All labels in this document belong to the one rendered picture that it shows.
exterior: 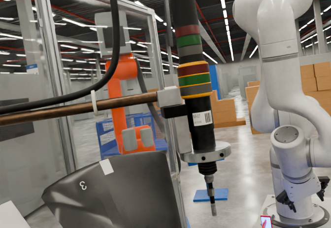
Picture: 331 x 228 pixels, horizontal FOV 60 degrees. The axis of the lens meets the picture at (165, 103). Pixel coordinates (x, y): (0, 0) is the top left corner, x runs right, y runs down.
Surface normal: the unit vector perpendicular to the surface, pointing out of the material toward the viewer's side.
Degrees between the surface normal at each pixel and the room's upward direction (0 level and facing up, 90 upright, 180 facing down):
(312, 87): 90
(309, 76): 90
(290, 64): 95
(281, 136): 36
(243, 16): 109
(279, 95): 97
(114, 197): 43
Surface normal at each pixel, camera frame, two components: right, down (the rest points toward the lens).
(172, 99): 0.14, 0.03
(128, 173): 0.08, -0.76
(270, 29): -0.59, 0.21
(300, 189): 0.09, 0.56
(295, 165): -0.22, 0.66
